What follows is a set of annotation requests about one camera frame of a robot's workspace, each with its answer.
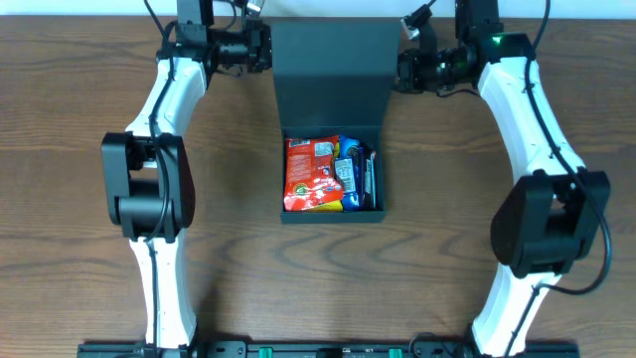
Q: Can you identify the red snack bag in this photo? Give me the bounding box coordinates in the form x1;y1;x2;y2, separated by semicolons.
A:
283;135;344;212

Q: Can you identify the small blue snack box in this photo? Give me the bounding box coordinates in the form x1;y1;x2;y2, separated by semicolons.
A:
335;157;358;194

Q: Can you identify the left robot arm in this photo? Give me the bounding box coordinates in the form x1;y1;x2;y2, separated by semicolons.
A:
101;1;272;357

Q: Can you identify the blue Oreo cookie pack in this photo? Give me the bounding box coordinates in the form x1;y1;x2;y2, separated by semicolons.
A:
334;135;362;211

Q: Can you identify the black mounting rail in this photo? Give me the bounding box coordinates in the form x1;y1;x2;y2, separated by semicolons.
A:
76;339;580;358

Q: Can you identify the yellow seed snack bag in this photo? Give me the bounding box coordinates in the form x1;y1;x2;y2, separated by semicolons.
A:
310;143;344;213

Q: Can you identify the dark purple chocolate bar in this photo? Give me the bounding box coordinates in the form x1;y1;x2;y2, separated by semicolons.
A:
363;150;377;210

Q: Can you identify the dark green gift box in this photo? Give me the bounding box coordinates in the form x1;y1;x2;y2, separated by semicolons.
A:
270;18;401;224

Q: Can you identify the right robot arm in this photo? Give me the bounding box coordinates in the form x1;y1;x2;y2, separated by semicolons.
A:
395;1;612;357

